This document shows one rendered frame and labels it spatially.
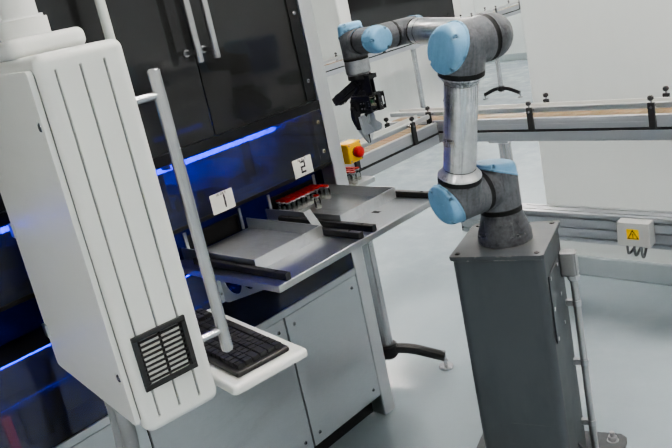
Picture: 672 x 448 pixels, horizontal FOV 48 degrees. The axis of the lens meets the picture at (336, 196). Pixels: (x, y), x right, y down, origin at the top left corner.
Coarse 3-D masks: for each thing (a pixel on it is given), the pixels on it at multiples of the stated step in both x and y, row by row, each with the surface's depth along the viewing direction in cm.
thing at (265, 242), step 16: (256, 224) 239; (272, 224) 233; (288, 224) 228; (304, 224) 223; (224, 240) 234; (240, 240) 231; (256, 240) 228; (272, 240) 225; (288, 240) 221; (304, 240) 214; (192, 256) 222; (224, 256) 210; (240, 256) 216; (256, 256) 214; (272, 256) 205
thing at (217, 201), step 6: (222, 192) 225; (228, 192) 226; (210, 198) 222; (216, 198) 223; (222, 198) 225; (228, 198) 226; (216, 204) 223; (222, 204) 225; (228, 204) 226; (234, 204) 228; (216, 210) 223; (222, 210) 225
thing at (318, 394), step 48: (336, 288) 262; (288, 336) 247; (336, 336) 263; (288, 384) 247; (336, 384) 264; (96, 432) 199; (144, 432) 209; (192, 432) 221; (240, 432) 234; (288, 432) 248
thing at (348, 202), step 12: (336, 192) 260; (348, 192) 256; (360, 192) 252; (372, 192) 248; (384, 192) 237; (312, 204) 253; (324, 204) 250; (336, 204) 247; (348, 204) 244; (360, 204) 230; (372, 204) 234; (276, 216) 244; (300, 216) 236; (324, 216) 228; (336, 216) 225; (348, 216) 226; (360, 216) 230
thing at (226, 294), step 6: (216, 282) 224; (222, 282) 225; (222, 288) 226; (228, 288) 224; (246, 288) 217; (252, 288) 215; (222, 294) 226; (228, 294) 224; (234, 294) 222; (240, 294) 220; (246, 294) 218; (222, 300) 226; (228, 300) 226
